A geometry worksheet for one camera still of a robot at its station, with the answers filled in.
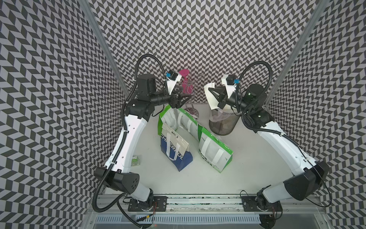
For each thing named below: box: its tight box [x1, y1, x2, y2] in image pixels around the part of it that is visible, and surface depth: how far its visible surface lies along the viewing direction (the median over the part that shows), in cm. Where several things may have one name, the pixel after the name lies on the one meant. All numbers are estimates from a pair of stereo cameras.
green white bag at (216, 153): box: [198, 127, 234, 174], surface depth 73 cm
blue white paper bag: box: [160, 124, 194, 172], surface depth 75 cm
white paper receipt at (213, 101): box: [203, 82, 220, 111], surface depth 65 cm
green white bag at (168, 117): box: [157, 104, 181, 136], surface depth 86 cm
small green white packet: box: [131, 155, 141, 167], surface depth 84 cm
